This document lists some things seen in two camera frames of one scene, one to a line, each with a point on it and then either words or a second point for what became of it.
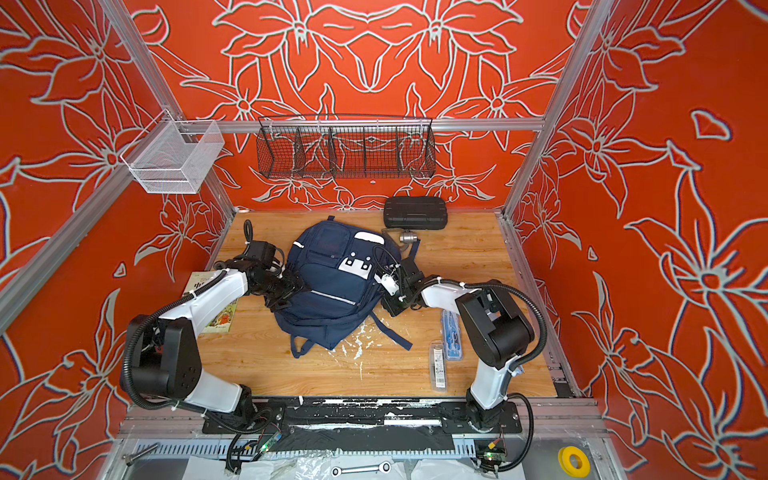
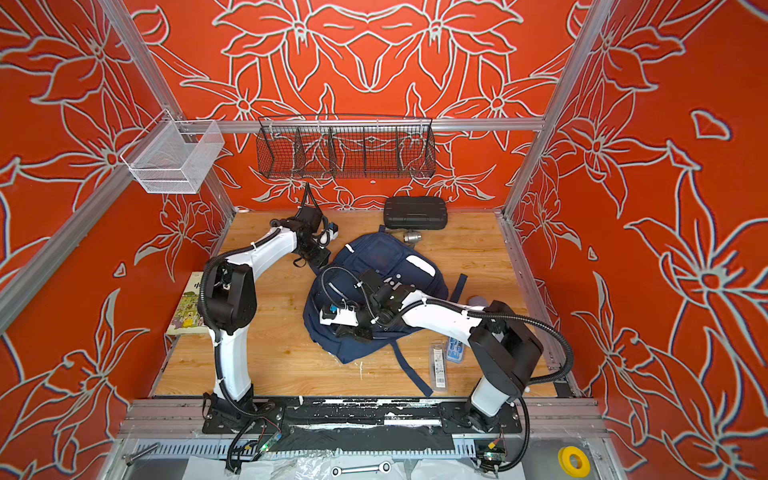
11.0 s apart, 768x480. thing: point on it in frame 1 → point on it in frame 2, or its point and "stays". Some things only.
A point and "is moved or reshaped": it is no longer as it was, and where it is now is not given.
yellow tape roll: [564, 455] stays
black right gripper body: [397, 302] → [374, 309]
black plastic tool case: [416, 212] stays
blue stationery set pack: [452, 335] stays
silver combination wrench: [384, 467] stays
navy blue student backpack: [339, 264] is moved or reshaped
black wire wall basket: [345, 147] stays
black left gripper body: [273, 283] → [315, 254]
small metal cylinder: [408, 238] stays
